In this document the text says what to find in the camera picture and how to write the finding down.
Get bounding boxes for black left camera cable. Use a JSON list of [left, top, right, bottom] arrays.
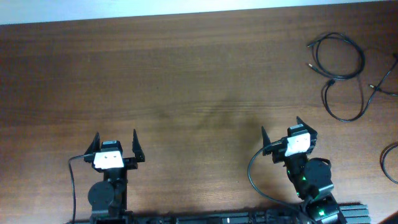
[[67, 154, 94, 224]]

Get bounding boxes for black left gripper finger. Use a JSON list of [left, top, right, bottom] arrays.
[[132, 129, 146, 162], [84, 132, 101, 155]]

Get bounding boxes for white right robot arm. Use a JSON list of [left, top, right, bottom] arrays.
[[261, 117, 347, 223]]

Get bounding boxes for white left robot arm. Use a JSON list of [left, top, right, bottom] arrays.
[[84, 131, 146, 224]]

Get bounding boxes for black camera cable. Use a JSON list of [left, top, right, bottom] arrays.
[[67, 154, 94, 224], [247, 141, 315, 224]]

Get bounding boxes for black right camera cable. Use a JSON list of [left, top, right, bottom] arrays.
[[247, 141, 315, 224]]

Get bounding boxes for black usb cable bundle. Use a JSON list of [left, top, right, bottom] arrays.
[[307, 32, 366, 81]]

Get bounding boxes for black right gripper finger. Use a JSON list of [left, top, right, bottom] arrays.
[[261, 126, 272, 156], [296, 116, 318, 139]]

